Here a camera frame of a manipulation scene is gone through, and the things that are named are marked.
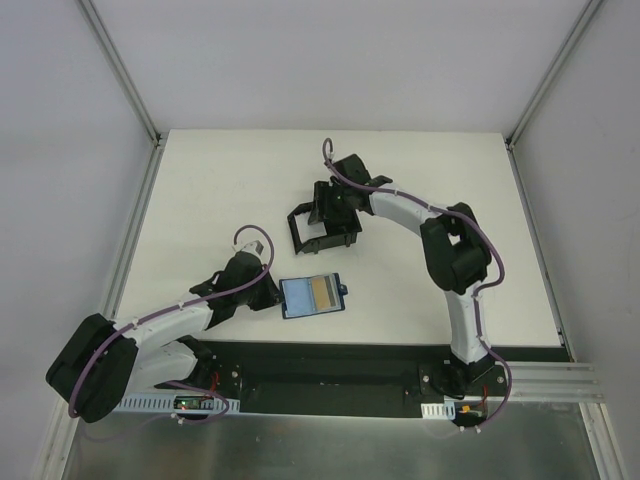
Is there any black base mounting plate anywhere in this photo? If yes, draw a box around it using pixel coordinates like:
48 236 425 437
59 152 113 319
152 337 516 416

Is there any left white cable duct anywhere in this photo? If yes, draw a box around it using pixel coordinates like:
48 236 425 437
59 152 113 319
113 393 240 415

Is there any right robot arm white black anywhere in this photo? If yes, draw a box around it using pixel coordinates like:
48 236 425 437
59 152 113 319
309 154 494 399

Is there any white cable duct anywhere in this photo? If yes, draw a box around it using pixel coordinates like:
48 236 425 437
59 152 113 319
421 402 456 421
113 393 240 415

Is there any left aluminium frame post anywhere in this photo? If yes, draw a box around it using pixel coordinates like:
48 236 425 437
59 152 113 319
77 0 169 146

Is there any right aluminium frame post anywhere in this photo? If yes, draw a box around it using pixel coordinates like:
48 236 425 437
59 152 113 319
503 0 614 149

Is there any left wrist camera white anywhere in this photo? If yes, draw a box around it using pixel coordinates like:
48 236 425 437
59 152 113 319
233 240 264 258

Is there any blue leather card holder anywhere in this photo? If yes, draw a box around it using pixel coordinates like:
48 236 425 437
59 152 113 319
279 273 348 320

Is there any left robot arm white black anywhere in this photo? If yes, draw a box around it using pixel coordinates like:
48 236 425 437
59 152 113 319
45 241 281 423

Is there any black plastic card tray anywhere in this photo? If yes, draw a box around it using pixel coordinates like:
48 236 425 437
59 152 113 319
287 202 362 254

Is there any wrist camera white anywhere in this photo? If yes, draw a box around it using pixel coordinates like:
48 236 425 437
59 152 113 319
233 240 264 258
324 156 336 175

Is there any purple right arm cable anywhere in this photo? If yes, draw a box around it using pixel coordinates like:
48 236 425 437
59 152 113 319
321 138 514 441

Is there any right white cable duct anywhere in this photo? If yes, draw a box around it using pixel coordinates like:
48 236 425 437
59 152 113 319
421 402 456 421

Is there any aluminium frame post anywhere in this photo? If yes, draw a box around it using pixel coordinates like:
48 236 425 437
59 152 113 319
503 0 614 149
77 0 169 146

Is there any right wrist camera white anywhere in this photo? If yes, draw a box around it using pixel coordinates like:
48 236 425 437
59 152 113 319
324 156 336 175

